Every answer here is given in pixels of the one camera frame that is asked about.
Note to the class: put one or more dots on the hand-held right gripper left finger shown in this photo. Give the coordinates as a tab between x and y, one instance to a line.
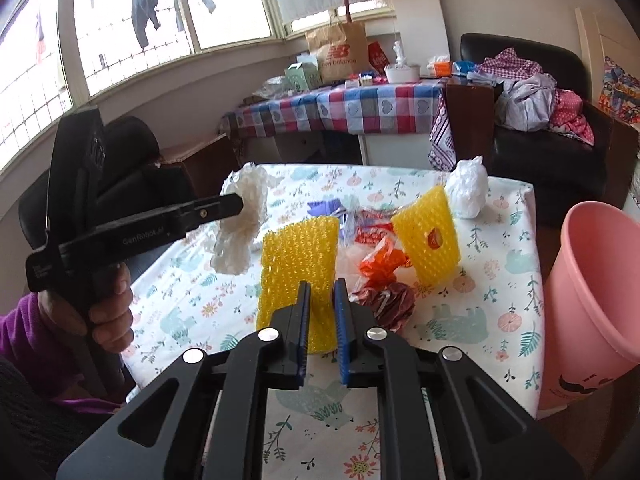
303	325

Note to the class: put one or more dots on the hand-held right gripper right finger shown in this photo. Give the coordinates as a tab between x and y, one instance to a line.
342	325

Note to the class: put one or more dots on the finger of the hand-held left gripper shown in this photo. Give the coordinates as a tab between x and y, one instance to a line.
210	212

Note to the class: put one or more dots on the white foam net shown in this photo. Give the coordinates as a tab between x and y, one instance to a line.
240	240

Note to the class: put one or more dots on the clear red printed plastic bag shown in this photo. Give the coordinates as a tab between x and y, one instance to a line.
367	230

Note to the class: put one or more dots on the purple face mask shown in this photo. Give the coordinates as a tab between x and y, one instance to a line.
325	207

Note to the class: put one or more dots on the pink plastic bin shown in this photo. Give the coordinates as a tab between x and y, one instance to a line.
590	310

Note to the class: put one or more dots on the person's left forearm purple sleeve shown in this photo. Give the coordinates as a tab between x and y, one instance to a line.
30	340

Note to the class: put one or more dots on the person's left hand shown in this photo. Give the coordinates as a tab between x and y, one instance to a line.
107	310

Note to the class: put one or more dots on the brown cardboard box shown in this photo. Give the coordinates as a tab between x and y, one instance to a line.
200	165

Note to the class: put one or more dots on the dark red striped wrapper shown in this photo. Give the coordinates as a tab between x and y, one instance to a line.
387	307

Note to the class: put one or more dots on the orange plastic bag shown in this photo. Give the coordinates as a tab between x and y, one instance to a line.
382	262

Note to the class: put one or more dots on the black office chair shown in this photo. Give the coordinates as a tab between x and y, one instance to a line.
135	170

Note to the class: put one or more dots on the yellow foam net with hole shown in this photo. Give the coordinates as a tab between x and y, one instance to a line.
425	240

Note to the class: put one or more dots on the green paper box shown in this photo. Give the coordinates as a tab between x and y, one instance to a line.
302	75

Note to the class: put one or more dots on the checkered heart tablecloth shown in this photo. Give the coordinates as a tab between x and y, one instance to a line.
350	107

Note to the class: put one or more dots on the white knotted plastic bag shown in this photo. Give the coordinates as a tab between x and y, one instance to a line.
467	190

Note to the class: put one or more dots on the person's dark clothing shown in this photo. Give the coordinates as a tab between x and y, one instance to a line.
40	425

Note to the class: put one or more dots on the brown paper bag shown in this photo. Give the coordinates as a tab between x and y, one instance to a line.
340	52

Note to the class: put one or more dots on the red white patterned cloth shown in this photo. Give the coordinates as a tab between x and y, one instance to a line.
442	135

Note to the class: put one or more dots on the dark hanging garment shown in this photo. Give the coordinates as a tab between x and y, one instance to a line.
145	5

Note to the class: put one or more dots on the red packet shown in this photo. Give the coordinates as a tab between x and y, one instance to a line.
378	57

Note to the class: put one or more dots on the black leather armchair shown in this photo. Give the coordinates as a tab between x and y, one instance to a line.
540	170

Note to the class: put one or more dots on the orange white tissue box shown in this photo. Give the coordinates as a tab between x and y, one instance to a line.
440	67

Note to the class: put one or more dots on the blue plastic item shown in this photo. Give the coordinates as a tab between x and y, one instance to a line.
464	67

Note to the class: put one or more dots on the grey crumpled garment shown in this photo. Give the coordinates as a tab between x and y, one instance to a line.
527	102

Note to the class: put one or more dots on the red checkered cloth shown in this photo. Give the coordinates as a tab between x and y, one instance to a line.
510	62

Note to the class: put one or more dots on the pink patterned garment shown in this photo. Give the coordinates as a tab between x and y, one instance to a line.
572	115

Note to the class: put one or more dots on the colourful patterned pillow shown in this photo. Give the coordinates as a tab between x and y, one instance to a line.
620	92

